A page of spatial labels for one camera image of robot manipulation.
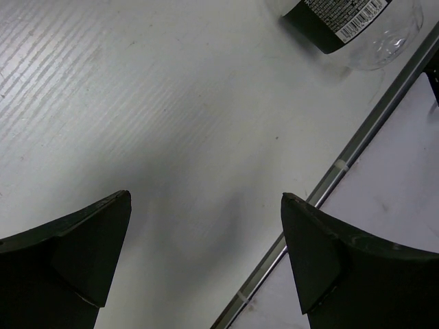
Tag clear bottle black label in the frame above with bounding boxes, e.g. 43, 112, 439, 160
267, 0, 424, 71

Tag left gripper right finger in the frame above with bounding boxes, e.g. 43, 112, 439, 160
281, 193, 438, 328

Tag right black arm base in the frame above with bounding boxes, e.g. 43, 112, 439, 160
424, 69, 439, 103

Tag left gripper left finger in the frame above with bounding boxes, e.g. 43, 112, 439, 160
1, 191, 132, 328

